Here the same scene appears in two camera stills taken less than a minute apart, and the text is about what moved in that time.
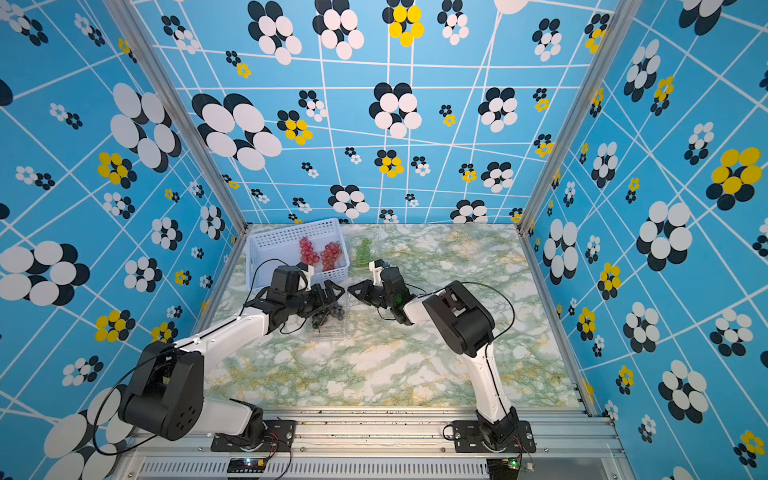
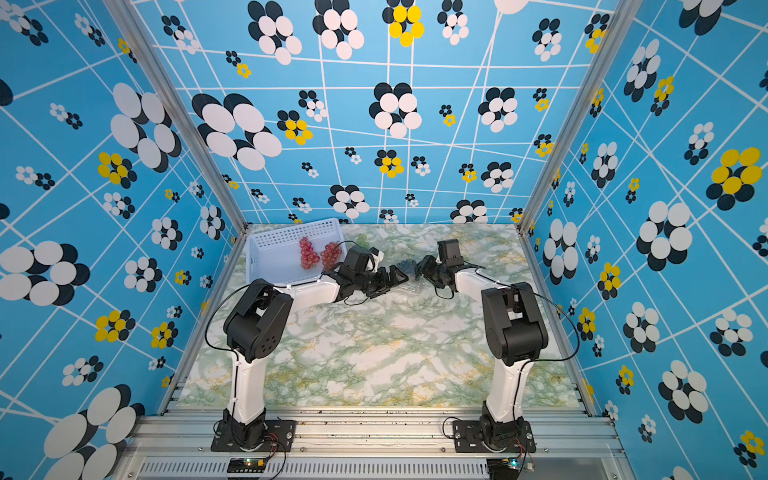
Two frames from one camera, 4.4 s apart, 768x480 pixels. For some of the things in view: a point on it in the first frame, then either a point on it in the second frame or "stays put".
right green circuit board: [503, 468] stays put
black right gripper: [362, 285] -> [426, 263]
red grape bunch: [308, 253] stays put
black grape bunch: [318, 319] -> [408, 266]
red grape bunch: [330, 255] stays put
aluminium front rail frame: [561, 443] stays put
